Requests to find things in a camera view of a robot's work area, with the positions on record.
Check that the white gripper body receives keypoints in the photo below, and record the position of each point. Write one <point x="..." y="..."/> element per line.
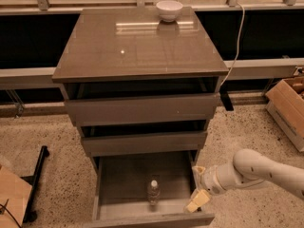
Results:
<point x="210" y="180"/>

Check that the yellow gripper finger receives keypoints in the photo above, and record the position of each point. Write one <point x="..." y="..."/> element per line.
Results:
<point x="198" y="173"/>
<point x="198" y="199"/>

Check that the clear plastic water bottle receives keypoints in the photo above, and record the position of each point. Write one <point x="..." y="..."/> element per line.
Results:
<point x="153" y="192"/>

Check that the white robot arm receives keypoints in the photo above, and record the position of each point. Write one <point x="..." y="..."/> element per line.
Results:
<point x="248" y="169"/>

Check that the middle drawer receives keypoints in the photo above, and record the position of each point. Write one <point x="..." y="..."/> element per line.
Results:
<point x="145" y="143"/>

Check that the open bottom drawer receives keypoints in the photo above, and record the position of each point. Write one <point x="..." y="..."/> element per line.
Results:
<point x="121" y="192"/>

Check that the top drawer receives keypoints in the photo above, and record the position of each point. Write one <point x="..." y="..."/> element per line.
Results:
<point x="142" y="110"/>

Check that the brown drawer cabinet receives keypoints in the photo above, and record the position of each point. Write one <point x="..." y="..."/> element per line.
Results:
<point x="125" y="53"/>

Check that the cardboard box right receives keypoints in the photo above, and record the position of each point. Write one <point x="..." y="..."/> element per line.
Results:
<point x="286" y="106"/>

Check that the cardboard box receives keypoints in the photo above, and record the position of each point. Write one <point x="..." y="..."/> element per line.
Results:
<point x="286" y="106"/>
<point x="14" y="193"/>

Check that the white ceramic bowl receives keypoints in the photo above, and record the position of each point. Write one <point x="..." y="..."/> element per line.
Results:
<point x="169" y="10"/>

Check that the black metal stand leg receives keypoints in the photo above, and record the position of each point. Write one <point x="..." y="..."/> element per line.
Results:
<point x="33" y="180"/>

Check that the cardboard box left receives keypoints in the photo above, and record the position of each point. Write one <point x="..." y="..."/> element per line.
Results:
<point x="14" y="193"/>

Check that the metal window rail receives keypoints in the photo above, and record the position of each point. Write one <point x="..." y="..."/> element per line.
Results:
<point x="40" y="77"/>

